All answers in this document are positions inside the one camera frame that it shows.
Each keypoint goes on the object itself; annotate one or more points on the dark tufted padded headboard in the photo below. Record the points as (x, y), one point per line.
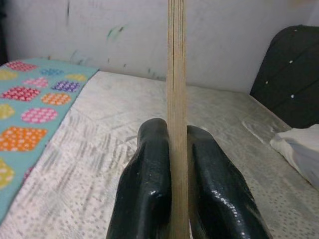
(286, 74)

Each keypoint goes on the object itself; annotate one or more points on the white quilted mattress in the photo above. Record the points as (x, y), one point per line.
(99, 174)

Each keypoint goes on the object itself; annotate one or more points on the white pillow with green tree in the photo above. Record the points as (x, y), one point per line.
(299, 154)

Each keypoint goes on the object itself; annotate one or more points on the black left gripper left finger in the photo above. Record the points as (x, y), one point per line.
(142, 186)

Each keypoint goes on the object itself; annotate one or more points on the colourful children's board book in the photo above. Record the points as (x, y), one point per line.
(177, 74)

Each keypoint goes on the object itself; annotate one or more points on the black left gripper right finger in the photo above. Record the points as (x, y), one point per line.
(219, 194)

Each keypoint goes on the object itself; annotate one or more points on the teal blanket with colourful patches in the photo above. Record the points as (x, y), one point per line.
(30, 112)

